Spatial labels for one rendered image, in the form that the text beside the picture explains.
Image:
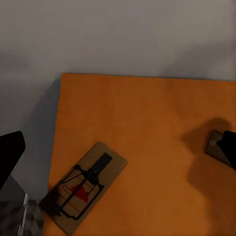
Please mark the door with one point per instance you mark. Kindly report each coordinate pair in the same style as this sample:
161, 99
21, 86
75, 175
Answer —
13, 202

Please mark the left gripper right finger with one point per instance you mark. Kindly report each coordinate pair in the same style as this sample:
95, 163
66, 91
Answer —
228, 146

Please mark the cabinet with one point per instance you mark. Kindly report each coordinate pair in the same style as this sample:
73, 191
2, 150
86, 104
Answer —
161, 126

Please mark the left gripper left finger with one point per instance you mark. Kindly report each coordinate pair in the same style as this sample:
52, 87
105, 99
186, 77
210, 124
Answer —
12, 146

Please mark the mousetrap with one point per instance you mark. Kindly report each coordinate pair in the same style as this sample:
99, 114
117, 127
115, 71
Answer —
71, 200
213, 148

